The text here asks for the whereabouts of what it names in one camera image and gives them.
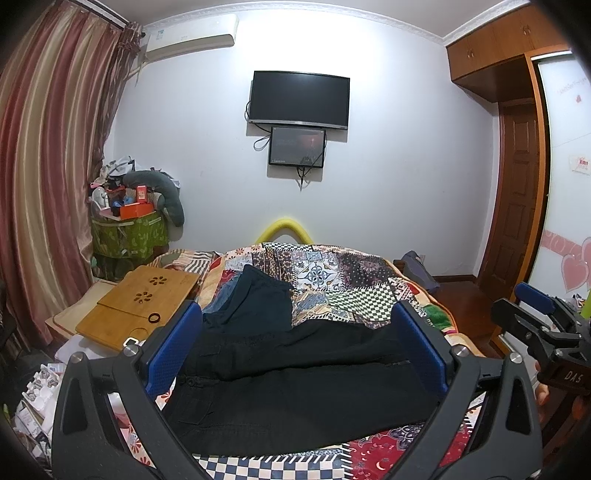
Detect patchwork patterned bedspread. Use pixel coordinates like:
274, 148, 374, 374
155, 243, 460, 479

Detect orange box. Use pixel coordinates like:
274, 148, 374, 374
119, 202, 154, 221

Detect green fabric storage box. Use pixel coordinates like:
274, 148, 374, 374
91, 212, 168, 260

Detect white sliding wardrobe door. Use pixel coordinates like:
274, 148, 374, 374
529, 53, 590, 299

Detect white air conditioner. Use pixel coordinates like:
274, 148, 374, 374
144, 28, 235, 63

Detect brown overhead cabinet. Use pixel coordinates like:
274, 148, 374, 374
447, 5, 567, 103

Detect person right hand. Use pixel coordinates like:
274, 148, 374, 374
535, 381, 550, 407

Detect pink striped curtain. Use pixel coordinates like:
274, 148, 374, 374
1, 1, 142, 346

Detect small white device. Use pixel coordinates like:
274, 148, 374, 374
123, 337, 143, 348

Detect black pants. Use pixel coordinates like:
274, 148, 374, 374
163, 320, 438, 457

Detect wooden lap desk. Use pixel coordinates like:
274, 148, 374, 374
76, 265, 198, 351

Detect small black wall monitor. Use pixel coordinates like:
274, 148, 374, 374
269, 126, 327, 169

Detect dark teal folded garment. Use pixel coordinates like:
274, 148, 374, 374
204, 265, 291, 336

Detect black wall television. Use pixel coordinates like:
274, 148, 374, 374
247, 71, 351, 130

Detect grey bag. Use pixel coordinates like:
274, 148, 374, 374
402, 250, 441, 295

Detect blue folded jeans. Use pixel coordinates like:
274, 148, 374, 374
202, 273, 242, 314

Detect grey neck pillow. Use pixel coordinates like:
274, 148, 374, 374
122, 170, 184, 227

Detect brown wooden door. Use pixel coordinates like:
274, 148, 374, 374
478, 99, 539, 301

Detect white cloth pile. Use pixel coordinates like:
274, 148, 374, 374
54, 334, 118, 364

